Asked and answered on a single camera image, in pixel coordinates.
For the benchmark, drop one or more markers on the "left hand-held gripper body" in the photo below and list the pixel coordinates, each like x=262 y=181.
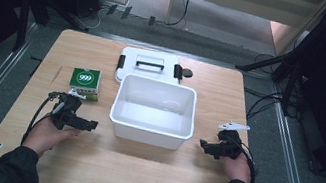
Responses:
x=67 y=112

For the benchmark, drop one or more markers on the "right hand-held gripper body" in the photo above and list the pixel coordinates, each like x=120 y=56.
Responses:
x=228 y=144

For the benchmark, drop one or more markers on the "person's right hand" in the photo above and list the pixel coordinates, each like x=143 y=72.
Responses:
x=238 y=169

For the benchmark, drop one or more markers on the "person's left hand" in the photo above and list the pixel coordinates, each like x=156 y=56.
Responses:
x=44 y=136

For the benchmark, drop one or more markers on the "green and white box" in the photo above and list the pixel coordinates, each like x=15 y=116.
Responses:
x=85 y=79

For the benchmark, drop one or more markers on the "white plastic storage bin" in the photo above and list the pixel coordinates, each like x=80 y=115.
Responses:
x=153 y=116

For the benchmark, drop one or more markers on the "small dark round disc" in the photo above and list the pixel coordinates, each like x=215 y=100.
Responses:
x=187 y=73

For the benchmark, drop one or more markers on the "black metal stand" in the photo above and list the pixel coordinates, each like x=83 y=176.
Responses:
x=22 y=22

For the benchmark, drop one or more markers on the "black tripod stand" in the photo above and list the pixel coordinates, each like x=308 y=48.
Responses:
x=291 y=65

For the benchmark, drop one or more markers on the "pale wooden furniture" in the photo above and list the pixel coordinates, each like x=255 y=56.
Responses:
x=248 y=1

